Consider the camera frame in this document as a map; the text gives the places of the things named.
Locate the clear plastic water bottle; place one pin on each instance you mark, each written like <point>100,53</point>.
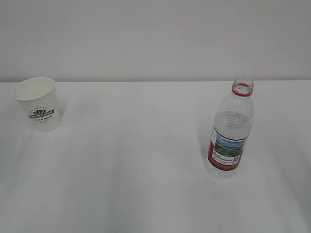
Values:
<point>231,128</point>

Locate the white paper coffee cup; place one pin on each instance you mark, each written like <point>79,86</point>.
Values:
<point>37,97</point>

